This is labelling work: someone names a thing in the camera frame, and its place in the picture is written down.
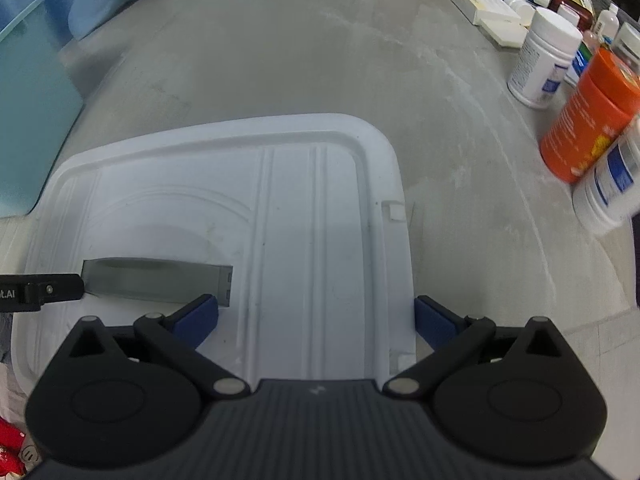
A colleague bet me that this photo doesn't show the orange bottle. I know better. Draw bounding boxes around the orange bottle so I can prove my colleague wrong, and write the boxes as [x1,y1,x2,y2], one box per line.
[540,47,640,184]

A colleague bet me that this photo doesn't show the white foam block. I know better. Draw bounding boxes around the white foam block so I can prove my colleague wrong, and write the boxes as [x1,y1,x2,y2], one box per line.
[477,12,532,50]

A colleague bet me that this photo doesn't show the brown bottle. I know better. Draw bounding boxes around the brown bottle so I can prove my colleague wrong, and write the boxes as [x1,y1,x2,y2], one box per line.
[549,0,596,30]

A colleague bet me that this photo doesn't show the white plastic bin lid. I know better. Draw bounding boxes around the white plastic bin lid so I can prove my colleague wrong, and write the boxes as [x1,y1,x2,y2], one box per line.
[10,112,418,392]

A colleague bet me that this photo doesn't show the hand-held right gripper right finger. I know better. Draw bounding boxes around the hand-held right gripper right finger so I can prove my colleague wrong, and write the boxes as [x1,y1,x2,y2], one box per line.
[381,296,576,402]

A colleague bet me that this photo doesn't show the blue and white box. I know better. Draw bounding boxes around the blue and white box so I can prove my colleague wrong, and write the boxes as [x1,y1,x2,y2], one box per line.
[565,42,599,89]

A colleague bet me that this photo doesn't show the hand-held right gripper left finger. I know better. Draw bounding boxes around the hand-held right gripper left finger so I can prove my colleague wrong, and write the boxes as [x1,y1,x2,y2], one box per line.
[62,294,252,403]

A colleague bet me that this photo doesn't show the white flat carton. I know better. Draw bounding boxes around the white flat carton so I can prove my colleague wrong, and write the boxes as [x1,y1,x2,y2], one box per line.
[450,0,517,25]

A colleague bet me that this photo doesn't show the white bottle with blue label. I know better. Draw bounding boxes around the white bottle with blue label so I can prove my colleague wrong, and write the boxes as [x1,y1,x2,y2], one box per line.
[572,120,640,236]

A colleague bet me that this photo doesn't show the white pill bottle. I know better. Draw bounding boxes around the white pill bottle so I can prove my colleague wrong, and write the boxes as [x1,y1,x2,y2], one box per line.
[507,7,584,109]

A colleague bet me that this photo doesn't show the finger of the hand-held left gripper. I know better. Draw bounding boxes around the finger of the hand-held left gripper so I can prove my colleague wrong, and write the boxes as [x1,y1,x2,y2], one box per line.
[26,273,85,306]

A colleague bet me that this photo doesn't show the red packaging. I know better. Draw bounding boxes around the red packaging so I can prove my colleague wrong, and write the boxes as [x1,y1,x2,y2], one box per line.
[0,417,27,480]

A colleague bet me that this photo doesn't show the teal glass panel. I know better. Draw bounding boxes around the teal glass panel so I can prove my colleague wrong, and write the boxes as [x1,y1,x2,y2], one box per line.
[0,0,84,219]

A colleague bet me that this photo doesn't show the clear bottle with white cap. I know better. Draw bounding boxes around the clear bottle with white cap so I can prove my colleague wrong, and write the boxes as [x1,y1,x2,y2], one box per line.
[592,4,622,43]

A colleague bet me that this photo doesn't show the grey desktop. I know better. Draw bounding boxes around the grey desktop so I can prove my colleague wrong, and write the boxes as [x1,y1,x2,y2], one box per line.
[0,0,640,343]

